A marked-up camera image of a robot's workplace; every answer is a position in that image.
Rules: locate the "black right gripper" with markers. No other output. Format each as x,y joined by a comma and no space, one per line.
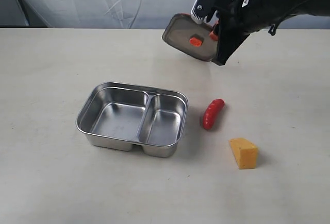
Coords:
232,30

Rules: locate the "lunch box lid orange seal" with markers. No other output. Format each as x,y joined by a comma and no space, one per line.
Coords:
181,28

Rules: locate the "red sausage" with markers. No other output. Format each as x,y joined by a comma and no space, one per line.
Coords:
211,113

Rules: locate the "yellow cheese wedge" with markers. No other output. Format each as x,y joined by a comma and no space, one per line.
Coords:
245,153

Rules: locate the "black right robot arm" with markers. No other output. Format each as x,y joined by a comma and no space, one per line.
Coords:
274,12

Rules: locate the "steel two-compartment lunch box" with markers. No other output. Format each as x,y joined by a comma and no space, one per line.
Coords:
120,116

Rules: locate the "white backdrop cloth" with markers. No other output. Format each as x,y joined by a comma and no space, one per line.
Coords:
111,14

